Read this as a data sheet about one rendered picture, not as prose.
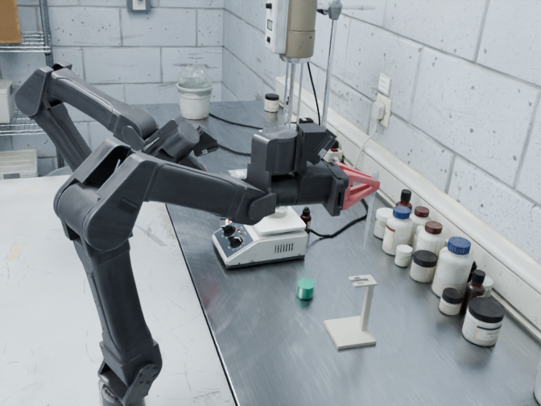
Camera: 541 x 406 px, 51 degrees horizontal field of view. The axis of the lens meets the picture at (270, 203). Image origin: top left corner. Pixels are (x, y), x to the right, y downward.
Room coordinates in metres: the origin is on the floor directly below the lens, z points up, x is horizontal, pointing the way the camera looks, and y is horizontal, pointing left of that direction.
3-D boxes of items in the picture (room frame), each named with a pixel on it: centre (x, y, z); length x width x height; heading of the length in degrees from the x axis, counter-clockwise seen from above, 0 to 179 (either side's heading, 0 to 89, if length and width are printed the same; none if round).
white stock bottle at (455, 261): (1.08, -0.41, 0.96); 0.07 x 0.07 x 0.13
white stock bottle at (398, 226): (1.25, -0.32, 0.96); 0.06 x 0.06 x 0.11
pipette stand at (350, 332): (0.90, -0.17, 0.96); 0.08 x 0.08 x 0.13; 17
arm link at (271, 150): (0.84, 0.02, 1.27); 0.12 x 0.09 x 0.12; 135
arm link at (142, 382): (0.66, 0.20, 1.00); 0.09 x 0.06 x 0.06; 45
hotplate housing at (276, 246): (1.20, 0.01, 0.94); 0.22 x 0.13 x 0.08; 112
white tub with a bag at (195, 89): (2.21, 0.33, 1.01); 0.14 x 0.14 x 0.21
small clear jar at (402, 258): (1.18, -0.33, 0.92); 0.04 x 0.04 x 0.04
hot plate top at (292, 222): (1.21, -0.01, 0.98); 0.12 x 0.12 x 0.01; 22
